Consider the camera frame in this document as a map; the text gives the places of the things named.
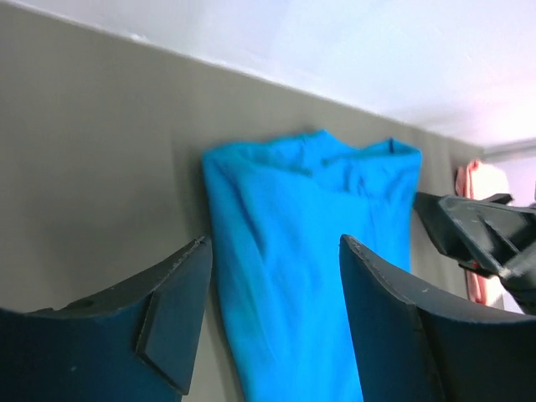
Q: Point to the folded pink t shirt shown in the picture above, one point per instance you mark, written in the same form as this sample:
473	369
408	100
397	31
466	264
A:
478	181

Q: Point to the right aluminium frame post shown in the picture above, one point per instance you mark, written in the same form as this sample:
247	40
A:
509	151

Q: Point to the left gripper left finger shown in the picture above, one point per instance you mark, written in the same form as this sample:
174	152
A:
134	341

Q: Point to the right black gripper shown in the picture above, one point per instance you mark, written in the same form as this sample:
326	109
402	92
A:
503	244

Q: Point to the blue t shirt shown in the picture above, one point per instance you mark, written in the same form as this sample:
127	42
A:
278	211

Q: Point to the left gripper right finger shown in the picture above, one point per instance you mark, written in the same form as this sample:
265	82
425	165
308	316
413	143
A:
415	342

